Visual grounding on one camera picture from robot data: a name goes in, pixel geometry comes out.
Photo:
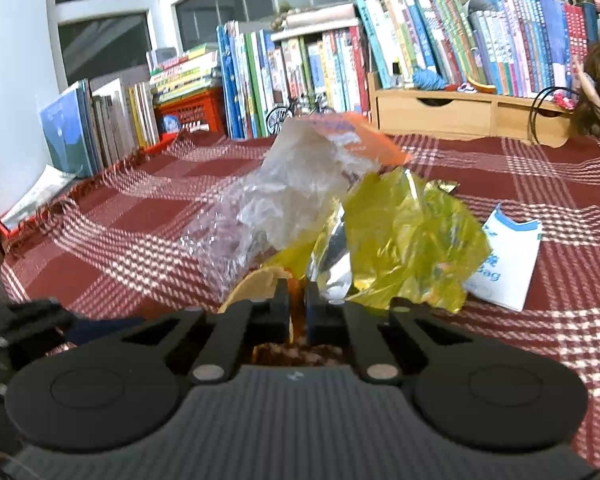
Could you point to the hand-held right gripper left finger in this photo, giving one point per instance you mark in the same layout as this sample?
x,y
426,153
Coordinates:
x,y
275,312

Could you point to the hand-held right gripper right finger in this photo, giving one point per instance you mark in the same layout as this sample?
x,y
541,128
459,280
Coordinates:
x,y
321,321

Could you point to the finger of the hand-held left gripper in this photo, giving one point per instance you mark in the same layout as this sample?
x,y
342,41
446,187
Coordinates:
x,y
105,329

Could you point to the yellow foil wrapper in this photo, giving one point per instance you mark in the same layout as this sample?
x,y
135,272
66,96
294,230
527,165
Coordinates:
x,y
415,240

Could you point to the clear plastic wrapper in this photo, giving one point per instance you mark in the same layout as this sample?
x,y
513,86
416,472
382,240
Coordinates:
x,y
290,185

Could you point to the orange plastic wrapper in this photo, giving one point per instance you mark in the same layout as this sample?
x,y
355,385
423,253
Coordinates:
x,y
380,147

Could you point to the round yellow disc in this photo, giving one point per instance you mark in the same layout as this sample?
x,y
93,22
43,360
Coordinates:
x,y
252,287

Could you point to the red plaid blanket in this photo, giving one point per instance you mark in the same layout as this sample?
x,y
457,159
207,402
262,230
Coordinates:
x,y
130,270

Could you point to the white booklet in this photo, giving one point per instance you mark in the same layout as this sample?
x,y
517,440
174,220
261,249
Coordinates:
x,y
35,197

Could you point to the small bicycle model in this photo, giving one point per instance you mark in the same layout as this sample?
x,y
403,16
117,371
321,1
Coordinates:
x,y
277,117

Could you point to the row of thin picture books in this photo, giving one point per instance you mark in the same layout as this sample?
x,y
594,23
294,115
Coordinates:
x,y
70,130

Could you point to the red plastic crate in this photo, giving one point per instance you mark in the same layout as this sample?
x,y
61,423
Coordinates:
x,y
195,110

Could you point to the row of tall picture books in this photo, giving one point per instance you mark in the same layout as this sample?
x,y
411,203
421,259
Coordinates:
x,y
250,85

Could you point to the wooden drawer organizer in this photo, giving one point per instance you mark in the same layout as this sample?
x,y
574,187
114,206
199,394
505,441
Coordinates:
x,y
455,110

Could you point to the flat stack of books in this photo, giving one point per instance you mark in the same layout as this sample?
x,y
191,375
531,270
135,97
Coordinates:
x,y
185,75

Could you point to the blue yarn ball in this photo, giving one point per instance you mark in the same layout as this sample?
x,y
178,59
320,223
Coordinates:
x,y
427,79

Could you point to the long row of colourful books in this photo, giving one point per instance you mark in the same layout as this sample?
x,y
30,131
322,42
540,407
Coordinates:
x,y
505,45

